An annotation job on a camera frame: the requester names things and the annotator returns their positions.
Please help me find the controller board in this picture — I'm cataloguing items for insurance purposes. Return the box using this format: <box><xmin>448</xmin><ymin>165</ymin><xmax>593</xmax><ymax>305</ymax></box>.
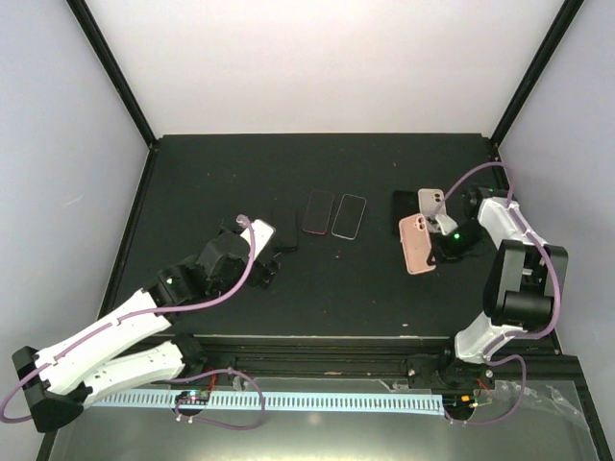
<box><xmin>175</xmin><ymin>390</ymin><xmax>210</xmax><ymax>405</ymax></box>
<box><xmin>442</xmin><ymin>394</ymin><xmax>493</xmax><ymax>409</ymax></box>

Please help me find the black phone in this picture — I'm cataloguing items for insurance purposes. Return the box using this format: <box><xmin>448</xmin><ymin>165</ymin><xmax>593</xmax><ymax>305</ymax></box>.
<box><xmin>302</xmin><ymin>190</ymin><xmax>334</xmax><ymax>235</ymax></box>

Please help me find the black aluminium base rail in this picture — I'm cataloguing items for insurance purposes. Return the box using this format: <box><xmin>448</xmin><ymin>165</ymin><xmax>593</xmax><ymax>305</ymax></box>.
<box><xmin>197</xmin><ymin>336</ymin><xmax>583</xmax><ymax>390</ymax></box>

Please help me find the black phone case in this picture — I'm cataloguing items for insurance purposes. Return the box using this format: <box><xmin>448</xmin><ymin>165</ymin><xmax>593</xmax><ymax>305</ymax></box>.
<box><xmin>390</xmin><ymin>190</ymin><xmax>420</xmax><ymax>236</ymax></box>

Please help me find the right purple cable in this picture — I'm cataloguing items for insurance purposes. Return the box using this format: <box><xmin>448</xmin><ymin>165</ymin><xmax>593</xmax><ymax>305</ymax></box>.
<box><xmin>430</xmin><ymin>161</ymin><xmax>564</xmax><ymax>427</ymax></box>

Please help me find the beige phone case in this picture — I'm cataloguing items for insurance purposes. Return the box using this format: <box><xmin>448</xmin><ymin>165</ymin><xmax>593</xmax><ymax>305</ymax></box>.
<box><xmin>417</xmin><ymin>188</ymin><xmax>447</xmax><ymax>232</ymax></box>

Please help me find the right black frame post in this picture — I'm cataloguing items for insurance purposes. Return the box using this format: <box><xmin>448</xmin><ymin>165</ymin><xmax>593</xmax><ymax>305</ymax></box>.
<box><xmin>490</xmin><ymin>0</ymin><xmax>584</xmax><ymax>148</ymax></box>

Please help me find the black frame post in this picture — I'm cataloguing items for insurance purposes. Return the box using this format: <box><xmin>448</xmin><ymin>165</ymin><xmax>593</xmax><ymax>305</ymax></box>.
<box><xmin>66</xmin><ymin>0</ymin><xmax>158</xmax><ymax>149</ymax></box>
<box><xmin>490</xmin><ymin>0</ymin><xmax>584</xmax><ymax>148</ymax></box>

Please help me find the left black frame post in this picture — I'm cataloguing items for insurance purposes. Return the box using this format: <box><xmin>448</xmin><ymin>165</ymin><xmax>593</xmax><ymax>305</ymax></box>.
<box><xmin>66</xmin><ymin>0</ymin><xmax>158</xmax><ymax>149</ymax></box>

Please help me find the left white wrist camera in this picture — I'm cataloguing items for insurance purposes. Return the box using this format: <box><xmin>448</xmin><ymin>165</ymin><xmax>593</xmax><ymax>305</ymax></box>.
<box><xmin>236</xmin><ymin>214</ymin><xmax>275</xmax><ymax>263</ymax></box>

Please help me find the right controller board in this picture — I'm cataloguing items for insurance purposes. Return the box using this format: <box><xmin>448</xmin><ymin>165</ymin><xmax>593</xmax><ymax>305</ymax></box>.
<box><xmin>442</xmin><ymin>394</ymin><xmax>493</xmax><ymax>409</ymax></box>

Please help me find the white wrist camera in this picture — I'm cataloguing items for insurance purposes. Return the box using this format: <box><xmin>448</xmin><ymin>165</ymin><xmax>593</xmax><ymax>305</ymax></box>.
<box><xmin>236</xmin><ymin>214</ymin><xmax>275</xmax><ymax>263</ymax></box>
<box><xmin>427</xmin><ymin>214</ymin><xmax>458</xmax><ymax>236</ymax></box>

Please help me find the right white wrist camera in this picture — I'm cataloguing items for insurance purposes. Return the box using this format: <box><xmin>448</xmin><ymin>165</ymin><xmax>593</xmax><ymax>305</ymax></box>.
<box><xmin>427</xmin><ymin>214</ymin><xmax>458</xmax><ymax>236</ymax></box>

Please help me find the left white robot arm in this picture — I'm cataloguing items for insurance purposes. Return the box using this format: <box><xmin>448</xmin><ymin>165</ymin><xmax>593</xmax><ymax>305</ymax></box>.
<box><xmin>1</xmin><ymin>216</ymin><xmax>280</xmax><ymax>433</ymax></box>

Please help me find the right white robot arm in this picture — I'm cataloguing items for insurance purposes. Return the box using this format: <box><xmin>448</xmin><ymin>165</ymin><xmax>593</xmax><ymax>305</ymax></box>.
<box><xmin>428</xmin><ymin>187</ymin><xmax>568</xmax><ymax>390</ymax></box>

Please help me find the pink phone case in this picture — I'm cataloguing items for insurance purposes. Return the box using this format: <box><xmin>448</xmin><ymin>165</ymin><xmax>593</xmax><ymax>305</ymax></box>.
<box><xmin>399</xmin><ymin>213</ymin><xmax>436</xmax><ymax>276</ymax></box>

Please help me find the light blue slotted cable duct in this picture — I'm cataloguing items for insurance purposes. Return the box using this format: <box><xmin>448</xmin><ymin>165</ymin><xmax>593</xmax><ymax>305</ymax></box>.
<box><xmin>94</xmin><ymin>389</ymin><xmax>445</xmax><ymax>416</ymax></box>

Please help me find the left controller board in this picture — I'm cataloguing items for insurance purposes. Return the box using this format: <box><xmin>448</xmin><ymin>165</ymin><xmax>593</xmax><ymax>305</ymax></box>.
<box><xmin>175</xmin><ymin>390</ymin><xmax>210</xmax><ymax>405</ymax></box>

